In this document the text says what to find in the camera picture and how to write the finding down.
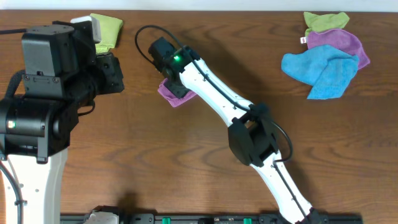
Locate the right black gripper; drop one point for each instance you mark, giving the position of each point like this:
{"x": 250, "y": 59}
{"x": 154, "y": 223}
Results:
{"x": 177, "y": 89}

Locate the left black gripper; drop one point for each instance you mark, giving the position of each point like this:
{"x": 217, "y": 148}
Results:
{"x": 111, "y": 71}

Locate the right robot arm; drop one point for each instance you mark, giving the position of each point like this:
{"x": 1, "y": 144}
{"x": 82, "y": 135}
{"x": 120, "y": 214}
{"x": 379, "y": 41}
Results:
{"x": 252, "y": 134}

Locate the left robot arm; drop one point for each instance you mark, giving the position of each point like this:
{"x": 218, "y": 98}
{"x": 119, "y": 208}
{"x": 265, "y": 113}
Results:
{"x": 35, "y": 134}

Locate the folded green cloth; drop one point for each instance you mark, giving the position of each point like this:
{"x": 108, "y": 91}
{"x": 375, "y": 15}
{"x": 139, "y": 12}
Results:
{"x": 109, "y": 27}

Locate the blue cloth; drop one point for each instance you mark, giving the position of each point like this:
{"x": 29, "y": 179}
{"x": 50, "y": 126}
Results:
{"x": 326, "y": 69}

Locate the crumpled green cloth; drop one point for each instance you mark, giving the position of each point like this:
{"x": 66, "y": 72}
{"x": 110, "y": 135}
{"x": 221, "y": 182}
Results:
{"x": 321, "y": 23}

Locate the purple cloth with tag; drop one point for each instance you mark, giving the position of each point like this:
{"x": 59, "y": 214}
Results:
{"x": 339, "y": 39}

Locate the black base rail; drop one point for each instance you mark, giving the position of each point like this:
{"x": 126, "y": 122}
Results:
{"x": 107, "y": 214}

